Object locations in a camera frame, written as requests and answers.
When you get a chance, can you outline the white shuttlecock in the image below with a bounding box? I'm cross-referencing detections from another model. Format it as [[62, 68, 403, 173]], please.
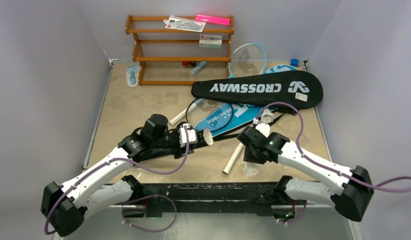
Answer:
[[260, 108, 276, 124], [243, 162, 260, 177]]

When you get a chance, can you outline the clear plastic tube lid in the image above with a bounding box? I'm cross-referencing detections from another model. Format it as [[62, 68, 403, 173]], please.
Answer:
[[218, 143, 233, 157]]

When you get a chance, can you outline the black Crossway racket bag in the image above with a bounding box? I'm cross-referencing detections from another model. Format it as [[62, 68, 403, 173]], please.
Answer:
[[191, 70, 324, 110]]

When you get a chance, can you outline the black shuttlecock tube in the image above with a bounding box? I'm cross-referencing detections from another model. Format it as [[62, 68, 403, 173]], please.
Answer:
[[133, 129, 214, 163]]

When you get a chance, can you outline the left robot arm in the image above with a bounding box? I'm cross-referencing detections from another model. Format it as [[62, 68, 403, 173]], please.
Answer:
[[41, 114, 197, 237]]

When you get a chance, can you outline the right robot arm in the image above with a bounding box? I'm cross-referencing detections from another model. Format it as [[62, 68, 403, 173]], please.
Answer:
[[237, 123, 374, 222]]

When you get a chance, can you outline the light blue badminton racket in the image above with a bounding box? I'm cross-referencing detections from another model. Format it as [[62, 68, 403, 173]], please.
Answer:
[[228, 43, 267, 78]]

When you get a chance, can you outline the blue racket bag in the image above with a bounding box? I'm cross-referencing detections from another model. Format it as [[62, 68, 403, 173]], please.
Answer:
[[185, 65, 299, 136]]

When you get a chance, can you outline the light blue packaged item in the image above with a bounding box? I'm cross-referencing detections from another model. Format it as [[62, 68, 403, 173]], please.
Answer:
[[126, 64, 141, 88]]

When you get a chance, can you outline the light blue strip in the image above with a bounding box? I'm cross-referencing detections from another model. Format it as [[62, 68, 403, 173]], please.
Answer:
[[190, 61, 207, 75]]

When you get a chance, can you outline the red black small object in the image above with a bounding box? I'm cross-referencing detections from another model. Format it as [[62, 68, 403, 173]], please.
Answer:
[[182, 61, 197, 67]]

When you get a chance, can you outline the wooden shelf rack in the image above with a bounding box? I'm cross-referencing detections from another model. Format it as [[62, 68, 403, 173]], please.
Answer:
[[124, 15, 235, 86]]

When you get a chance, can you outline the small blue cube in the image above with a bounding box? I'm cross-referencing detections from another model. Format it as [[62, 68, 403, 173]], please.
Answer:
[[290, 58, 300, 67]]

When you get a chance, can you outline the white green box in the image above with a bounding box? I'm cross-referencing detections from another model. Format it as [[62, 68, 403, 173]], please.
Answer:
[[198, 34, 223, 48]]

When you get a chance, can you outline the white blister package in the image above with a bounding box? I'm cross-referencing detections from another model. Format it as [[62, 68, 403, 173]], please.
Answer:
[[163, 16, 206, 33]]

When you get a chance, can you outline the pink bar on shelf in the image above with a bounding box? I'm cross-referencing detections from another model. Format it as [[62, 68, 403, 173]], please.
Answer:
[[195, 14, 231, 26]]

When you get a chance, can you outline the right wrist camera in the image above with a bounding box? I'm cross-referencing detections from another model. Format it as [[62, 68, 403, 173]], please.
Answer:
[[252, 119, 271, 138]]

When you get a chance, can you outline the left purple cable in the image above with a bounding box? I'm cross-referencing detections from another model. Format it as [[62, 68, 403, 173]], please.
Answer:
[[43, 125, 190, 236]]

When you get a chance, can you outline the purple cable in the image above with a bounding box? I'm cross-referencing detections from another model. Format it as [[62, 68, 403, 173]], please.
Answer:
[[43, 125, 190, 236], [256, 101, 411, 226]]

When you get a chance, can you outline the white racket handle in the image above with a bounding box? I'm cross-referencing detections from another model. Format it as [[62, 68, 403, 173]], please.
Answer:
[[222, 143, 245, 175]]

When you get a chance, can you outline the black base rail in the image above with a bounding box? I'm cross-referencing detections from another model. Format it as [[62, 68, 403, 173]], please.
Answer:
[[109, 178, 309, 220]]

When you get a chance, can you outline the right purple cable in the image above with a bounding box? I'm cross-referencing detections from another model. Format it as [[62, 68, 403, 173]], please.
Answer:
[[256, 101, 411, 226]]

